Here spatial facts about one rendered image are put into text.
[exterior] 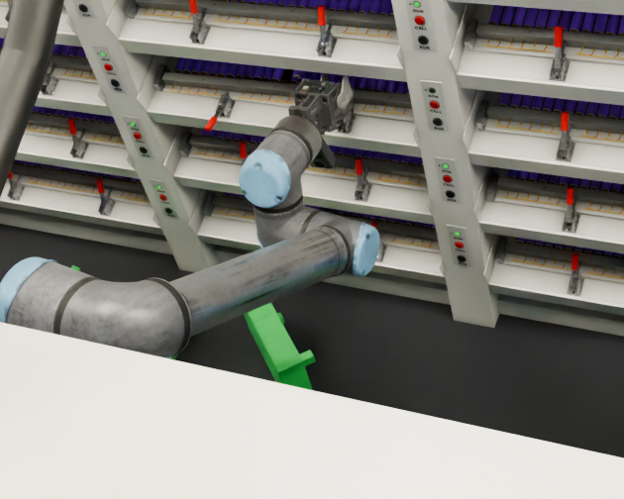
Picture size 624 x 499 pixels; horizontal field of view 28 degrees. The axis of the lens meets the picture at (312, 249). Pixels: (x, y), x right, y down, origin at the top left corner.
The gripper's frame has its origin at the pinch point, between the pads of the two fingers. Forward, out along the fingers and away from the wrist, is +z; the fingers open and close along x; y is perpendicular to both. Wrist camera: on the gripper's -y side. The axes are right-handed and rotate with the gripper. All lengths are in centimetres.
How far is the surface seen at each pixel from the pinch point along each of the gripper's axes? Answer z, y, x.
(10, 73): -147, 89, -54
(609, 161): -1, -8, -52
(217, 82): 2.1, -2.7, 29.4
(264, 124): -2.6, -8.2, 17.1
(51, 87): -2, -6, 69
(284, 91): 2.2, -3.0, 14.2
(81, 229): 12, -56, 83
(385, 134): -1.5, -7.6, -8.5
